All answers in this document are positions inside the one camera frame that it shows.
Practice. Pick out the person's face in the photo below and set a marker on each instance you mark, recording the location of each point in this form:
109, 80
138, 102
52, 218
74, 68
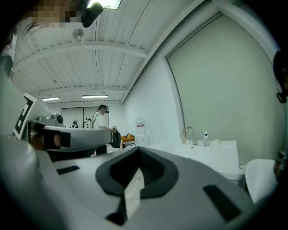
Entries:
56, 13

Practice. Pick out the long ceiling light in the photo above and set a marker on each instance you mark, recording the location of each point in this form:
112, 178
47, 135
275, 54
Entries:
94, 96
50, 98
105, 3

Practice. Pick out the clear glass cup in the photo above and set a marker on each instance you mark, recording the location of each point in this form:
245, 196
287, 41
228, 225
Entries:
184, 141

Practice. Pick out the person's left hand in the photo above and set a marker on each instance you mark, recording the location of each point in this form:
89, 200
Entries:
37, 142

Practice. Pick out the black bag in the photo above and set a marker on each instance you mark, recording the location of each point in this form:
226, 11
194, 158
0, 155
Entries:
116, 140

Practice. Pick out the white water dispenser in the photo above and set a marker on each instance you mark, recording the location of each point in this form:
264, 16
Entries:
141, 137

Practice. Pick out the yellow tray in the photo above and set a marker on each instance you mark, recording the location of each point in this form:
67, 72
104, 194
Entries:
126, 138

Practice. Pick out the black head-worn camera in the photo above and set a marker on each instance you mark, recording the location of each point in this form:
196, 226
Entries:
92, 14

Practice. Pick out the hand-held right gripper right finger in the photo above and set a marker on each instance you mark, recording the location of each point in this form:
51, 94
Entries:
186, 202

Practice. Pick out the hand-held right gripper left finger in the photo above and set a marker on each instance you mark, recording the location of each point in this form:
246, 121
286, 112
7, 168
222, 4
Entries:
85, 193

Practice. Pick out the panda plush toy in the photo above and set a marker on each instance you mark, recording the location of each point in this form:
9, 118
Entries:
87, 124
74, 125

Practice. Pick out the black white striped cloth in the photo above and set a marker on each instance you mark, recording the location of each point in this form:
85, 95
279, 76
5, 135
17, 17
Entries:
132, 143

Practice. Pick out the white sink basin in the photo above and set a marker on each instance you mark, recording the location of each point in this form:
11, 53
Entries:
202, 155

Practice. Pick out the chrome faucet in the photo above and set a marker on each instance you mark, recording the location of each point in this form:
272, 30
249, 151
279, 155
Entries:
193, 137

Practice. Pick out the white bottle with blue label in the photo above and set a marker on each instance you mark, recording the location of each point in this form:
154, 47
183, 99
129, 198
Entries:
206, 140

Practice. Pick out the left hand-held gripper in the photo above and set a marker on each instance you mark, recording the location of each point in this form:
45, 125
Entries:
22, 116

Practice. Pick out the grey-green roller blind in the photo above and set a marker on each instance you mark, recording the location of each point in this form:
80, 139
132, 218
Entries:
225, 89

